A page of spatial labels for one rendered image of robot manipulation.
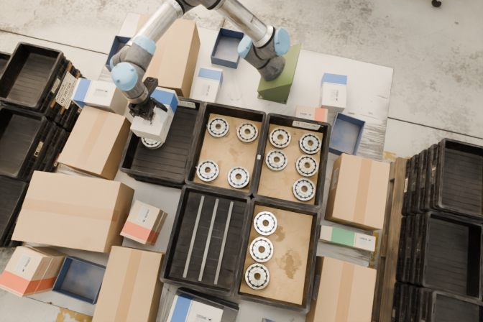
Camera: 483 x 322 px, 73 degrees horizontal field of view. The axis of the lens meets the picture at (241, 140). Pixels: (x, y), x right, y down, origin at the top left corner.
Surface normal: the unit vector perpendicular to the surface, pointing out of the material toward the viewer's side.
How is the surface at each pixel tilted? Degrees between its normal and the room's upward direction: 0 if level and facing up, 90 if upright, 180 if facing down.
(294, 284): 0
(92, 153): 0
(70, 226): 0
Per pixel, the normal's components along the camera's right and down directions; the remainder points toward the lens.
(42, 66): -0.01, -0.32
